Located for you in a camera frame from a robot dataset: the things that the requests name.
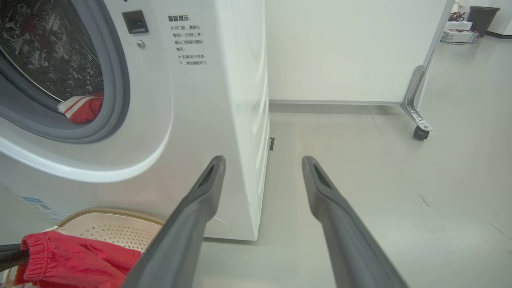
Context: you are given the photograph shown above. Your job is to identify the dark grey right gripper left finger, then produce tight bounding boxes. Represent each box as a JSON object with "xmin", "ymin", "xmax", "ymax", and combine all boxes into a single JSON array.
[{"xmin": 122, "ymin": 155, "xmax": 226, "ymax": 288}]

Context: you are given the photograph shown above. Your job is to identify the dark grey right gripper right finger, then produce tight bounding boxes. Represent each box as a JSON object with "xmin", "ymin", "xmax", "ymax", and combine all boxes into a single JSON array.
[{"xmin": 301, "ymin": 155, "xmax": 408, "ymax": 288}]

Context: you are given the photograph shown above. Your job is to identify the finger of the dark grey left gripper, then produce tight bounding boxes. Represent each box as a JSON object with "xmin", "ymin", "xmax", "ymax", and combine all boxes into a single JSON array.
[{"xmin": 0, "ymin": 244, "xmax": 30, "ymax": 272}]

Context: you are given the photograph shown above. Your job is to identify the red shorts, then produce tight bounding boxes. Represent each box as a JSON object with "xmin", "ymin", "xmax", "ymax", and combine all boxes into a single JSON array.
[{"xmin": 14, "ymin": 231, "xmax": 142, "ymax": 288}]

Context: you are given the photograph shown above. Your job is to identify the red white striped garment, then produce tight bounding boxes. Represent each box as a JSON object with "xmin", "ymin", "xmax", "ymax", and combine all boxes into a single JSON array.
[{"xmin": 58, "ymin": 93, "xmax": 104, "ymax": 124}]

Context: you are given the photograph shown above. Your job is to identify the cream perforated laundry basket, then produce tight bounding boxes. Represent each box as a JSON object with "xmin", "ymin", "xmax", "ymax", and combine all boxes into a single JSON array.
[{"xmin": 0, "ymin": 207, "xmax": 164, "ymax": 288}]

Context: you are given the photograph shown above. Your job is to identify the white washing machine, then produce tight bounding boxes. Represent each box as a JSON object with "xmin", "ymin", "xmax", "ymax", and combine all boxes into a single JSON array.
[{"xmin": 0, "ymin": 0, "xmax": 270, "ymax": 240}]

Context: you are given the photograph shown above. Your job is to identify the grey rubber door gasket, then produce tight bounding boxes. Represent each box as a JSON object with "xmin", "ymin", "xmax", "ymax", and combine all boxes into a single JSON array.
[{"xmin": 0, "ymin": 0, "xmax": 130, "ymax": 144}]

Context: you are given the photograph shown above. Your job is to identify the black door lock socket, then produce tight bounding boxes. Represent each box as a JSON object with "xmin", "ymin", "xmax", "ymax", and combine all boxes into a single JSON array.
[{"xmin": 122, "ymin": 10, "xmax": 149, "ymax": 34}]

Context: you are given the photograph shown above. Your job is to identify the steel washing machine drum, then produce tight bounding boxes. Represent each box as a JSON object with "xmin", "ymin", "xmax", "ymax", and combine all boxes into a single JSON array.
[{"xmin": 0, "ymin": 0, "xmax": 104, "ymax": 100}]

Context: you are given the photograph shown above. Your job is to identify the blue white energy label sticker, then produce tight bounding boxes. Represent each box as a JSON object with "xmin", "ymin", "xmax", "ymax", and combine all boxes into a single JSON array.
[{"xmin": 22, "ymin": 196, "xmax": 64, "ymax": 221}]

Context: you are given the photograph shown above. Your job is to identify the white partition panel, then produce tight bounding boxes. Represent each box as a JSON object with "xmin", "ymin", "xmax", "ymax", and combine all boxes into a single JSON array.
[{"xmin": 265, "ymin": 0, "xmax": 456, "ymax": 105}]

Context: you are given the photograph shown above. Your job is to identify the white electronics box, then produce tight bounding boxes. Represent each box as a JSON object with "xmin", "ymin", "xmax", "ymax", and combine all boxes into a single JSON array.
[{"xmin": 441, "ymin": 30, "xmax": 478, "ymax": 44}]

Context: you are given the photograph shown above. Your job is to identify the black trash bin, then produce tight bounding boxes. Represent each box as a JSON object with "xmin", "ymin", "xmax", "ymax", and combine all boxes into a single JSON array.
[{"xmin": 467, "ymin": 6, "xmax": 500, "ymax": 38}]

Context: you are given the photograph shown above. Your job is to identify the metal caster bracket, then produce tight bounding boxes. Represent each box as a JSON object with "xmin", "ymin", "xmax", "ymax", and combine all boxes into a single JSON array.
[{"xmin": 401, "ymin": 65, "xmax": 433, "ymax": 132}]

